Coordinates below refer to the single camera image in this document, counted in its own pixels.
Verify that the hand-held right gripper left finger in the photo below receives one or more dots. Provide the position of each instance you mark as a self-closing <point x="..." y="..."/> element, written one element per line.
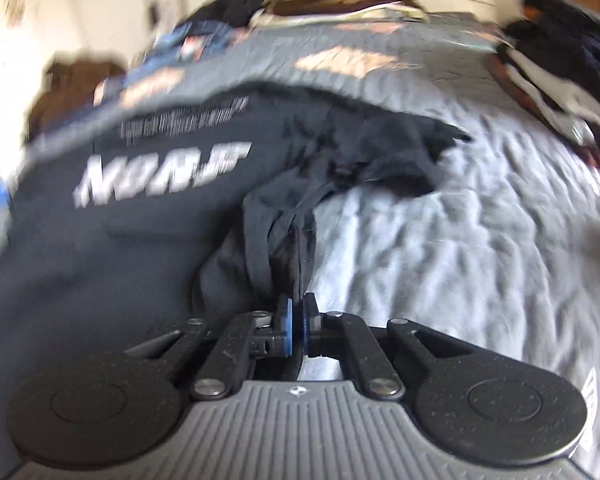
<point x="286" y="325"/>

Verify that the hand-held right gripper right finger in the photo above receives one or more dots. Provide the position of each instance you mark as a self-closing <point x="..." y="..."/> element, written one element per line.
<point x="308" y="325"/>

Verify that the black printed t-shirt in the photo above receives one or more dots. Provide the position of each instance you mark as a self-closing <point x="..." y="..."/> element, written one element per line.
<point x="130" y="240"/>

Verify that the blue patterned clothes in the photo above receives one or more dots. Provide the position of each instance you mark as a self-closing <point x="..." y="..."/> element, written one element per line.
<point x="195" y="42"/>

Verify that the stack of folded brown clothes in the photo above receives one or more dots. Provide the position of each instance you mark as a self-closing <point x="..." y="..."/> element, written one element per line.
<point x="340" y="2"/>

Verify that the stack of folded dark clothes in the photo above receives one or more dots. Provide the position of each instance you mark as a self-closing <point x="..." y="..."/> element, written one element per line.
<point x="560" y="65"/>

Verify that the brown jacket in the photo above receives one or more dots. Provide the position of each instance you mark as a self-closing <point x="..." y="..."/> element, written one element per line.
<point x="75" y="95"/>

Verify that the grey printed bedspread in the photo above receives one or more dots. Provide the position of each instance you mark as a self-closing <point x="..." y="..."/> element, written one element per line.
<point x="455" y="240"/>

